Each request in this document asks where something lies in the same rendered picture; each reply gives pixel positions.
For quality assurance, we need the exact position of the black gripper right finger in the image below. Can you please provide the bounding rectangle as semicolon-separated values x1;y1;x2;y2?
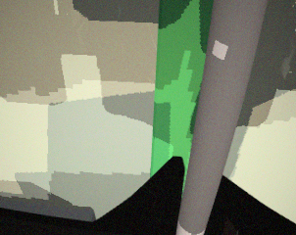
204;176;296;235

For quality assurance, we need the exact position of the grey cylinder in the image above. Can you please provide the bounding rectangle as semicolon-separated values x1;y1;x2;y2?
176;0;269;235

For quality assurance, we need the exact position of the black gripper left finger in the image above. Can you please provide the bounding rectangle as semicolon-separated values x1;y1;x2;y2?
0;157;184;235

